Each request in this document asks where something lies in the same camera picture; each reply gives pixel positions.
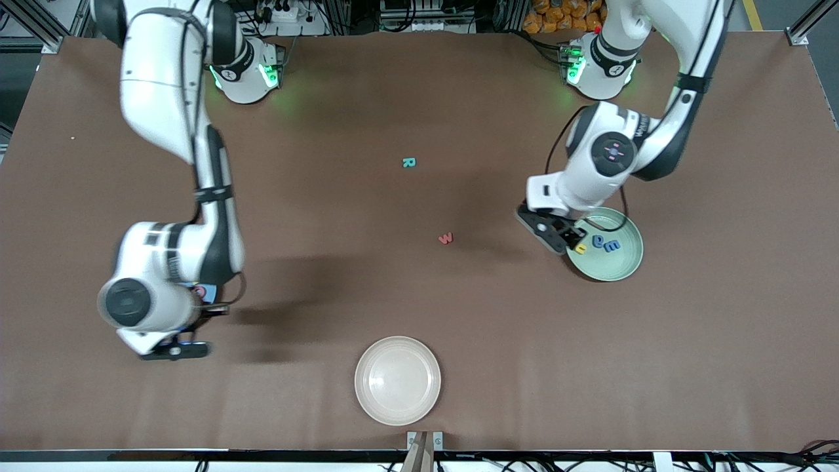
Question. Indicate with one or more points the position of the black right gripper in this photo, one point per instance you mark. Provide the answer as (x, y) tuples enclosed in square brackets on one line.
[(215, 313)]

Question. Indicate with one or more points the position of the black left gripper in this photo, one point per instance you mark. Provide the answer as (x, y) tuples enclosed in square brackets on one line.
[(571, 227)]

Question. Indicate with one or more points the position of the blue foam lowercase a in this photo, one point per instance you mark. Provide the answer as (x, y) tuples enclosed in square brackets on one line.
[(600, 243)]

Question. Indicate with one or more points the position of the red foam letter Q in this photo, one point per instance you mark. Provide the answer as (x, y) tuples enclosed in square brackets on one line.
[(196, 291)]

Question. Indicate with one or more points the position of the blue foam letter E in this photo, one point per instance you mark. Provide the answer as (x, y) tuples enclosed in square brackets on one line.
[(611, 246)]

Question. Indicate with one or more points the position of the red foam lowercase w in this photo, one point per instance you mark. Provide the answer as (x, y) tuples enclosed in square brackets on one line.
[(446, 238)]

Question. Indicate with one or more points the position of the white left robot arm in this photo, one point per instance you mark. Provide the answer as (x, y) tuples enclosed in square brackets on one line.
[(577, 183)]

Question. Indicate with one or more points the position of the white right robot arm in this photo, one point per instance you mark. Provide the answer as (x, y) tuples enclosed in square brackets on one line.
[(157, 65)]

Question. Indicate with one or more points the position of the blue round plate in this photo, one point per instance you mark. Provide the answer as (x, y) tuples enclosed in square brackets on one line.
[(212, 294)]

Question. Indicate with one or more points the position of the green round plate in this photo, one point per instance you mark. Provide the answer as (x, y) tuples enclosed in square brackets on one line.
[(616, 263)]

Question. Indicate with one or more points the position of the beige round plate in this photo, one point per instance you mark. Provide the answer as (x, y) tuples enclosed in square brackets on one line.
[(398, 381)]

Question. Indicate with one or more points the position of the orange objects pile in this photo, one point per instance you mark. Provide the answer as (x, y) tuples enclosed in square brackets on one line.
[(564, 16)]

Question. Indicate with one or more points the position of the long white power strip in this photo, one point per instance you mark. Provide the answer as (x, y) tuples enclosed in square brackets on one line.
[(429, 25)]

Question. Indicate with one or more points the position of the white power strip with plugs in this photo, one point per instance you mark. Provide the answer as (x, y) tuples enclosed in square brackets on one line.
[(288, 13)]

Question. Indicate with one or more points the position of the metal table edge bracket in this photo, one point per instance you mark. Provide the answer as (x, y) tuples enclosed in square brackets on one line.
[(411, 440)]

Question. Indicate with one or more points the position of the aluminium frame profile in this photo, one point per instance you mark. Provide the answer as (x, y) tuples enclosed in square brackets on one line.
[(39, 23), (809, 23)]

